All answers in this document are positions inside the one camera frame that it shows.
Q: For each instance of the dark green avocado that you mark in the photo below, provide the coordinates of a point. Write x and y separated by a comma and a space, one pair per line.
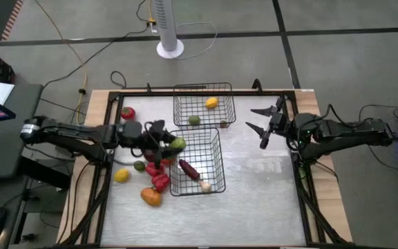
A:
139, 166

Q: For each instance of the orange-red tomato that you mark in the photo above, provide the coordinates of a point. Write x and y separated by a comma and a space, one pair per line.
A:
168, 161

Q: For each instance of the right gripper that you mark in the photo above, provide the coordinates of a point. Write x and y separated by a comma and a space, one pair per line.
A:
278, 122

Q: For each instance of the small brown round fruit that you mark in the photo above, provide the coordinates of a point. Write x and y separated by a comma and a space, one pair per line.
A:
223, 123

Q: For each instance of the white garlic bulb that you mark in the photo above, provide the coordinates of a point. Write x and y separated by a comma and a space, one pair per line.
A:
205, 186

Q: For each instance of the dark red eggplant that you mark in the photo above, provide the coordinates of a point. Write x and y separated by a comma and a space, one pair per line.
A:
189, 169

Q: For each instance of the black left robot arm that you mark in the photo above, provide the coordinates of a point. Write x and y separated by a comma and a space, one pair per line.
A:
81, 133

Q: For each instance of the yellow lemon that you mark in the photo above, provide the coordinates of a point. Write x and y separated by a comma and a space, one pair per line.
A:
211, 102
121, 175

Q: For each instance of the red apple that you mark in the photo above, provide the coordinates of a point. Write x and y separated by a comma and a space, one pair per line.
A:
128, 113

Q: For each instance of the green cucumber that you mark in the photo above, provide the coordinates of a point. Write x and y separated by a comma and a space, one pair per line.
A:
178, 143

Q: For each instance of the dark maroon round fruit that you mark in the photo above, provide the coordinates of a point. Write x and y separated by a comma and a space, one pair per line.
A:
149, 155

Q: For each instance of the orange bell pepper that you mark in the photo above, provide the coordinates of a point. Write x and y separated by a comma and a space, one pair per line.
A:
150, 196

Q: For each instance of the black desk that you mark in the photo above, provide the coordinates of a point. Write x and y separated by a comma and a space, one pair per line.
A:
9, 145

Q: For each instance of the green lime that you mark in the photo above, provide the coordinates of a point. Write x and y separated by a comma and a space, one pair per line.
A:
194, 120

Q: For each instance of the white tower fan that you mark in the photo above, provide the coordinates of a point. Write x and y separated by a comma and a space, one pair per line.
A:
166, 27

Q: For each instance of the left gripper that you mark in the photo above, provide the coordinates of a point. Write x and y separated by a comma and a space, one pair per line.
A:
157, 131

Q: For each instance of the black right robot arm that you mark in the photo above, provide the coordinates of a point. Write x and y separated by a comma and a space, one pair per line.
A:
351, 133

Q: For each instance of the black metal table frame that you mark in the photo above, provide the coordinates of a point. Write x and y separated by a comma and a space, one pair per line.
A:
143, 92

